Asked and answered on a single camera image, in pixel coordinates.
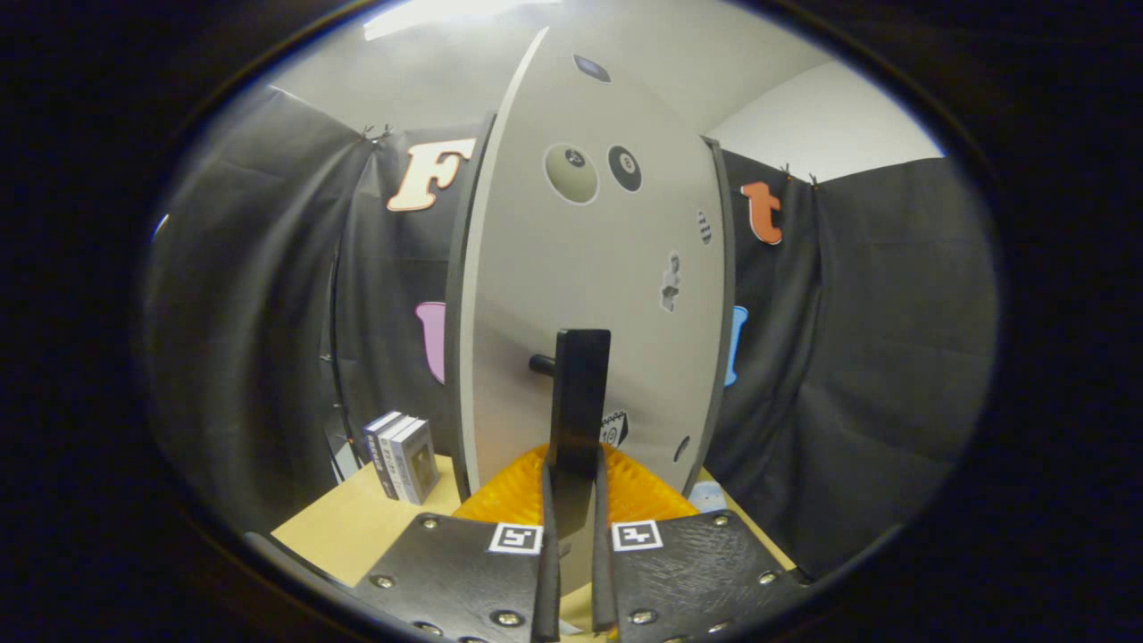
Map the black backdrop cloth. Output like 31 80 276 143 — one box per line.
143 85 999 577

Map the grey cover book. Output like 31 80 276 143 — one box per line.
390 418 441 506

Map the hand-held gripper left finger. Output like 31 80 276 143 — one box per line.
353 445 563 643

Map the dark grey cabinet body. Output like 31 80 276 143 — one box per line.
444 112 738 503

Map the dark blue spine book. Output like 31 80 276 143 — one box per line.
362 411 403 499

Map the black door handle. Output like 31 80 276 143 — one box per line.
529 328 613 537

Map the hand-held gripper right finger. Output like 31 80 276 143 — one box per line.
589 445 812 643

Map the white cabinet door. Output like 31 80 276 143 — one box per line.
460 25 722 595

